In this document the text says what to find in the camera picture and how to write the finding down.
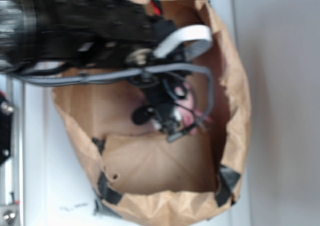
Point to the pink plush bunny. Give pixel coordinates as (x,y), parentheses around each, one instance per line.
(189,112)

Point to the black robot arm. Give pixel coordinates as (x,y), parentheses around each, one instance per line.
(18,28)

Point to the aluminium frame rail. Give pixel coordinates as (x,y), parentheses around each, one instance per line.
(12,172)

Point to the black mounting plate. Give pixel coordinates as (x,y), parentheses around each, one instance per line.
(6,119)

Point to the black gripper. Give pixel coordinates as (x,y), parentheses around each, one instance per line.
(106,34)

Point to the silver corner bracket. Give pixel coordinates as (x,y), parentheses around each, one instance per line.
(10,214)

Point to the brown paper bag bin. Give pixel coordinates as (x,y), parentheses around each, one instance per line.
(134,170)

